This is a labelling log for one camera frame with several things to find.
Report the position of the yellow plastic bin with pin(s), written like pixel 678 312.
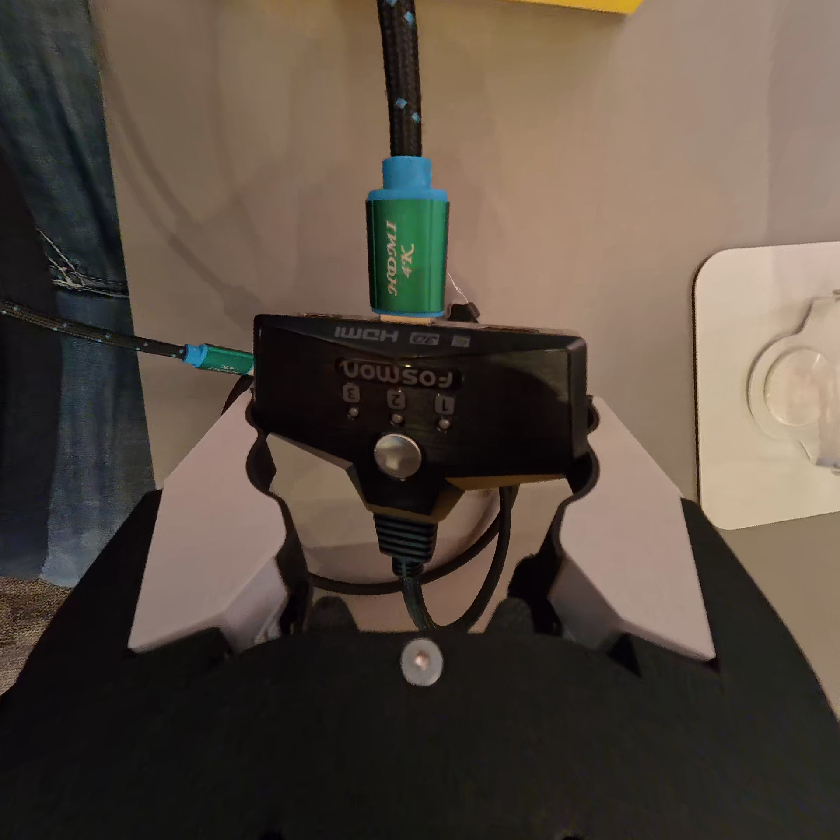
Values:
pixel 590 5

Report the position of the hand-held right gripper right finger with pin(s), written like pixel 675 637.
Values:
pixel 636 538

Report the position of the person's jeans leg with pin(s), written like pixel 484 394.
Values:
pixel 72 394

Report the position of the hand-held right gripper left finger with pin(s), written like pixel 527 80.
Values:
pixel 203 525

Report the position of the black HDMI switch box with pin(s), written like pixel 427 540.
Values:
pixel 512 394

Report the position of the wooden board stand white base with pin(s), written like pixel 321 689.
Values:
pixel 728 394

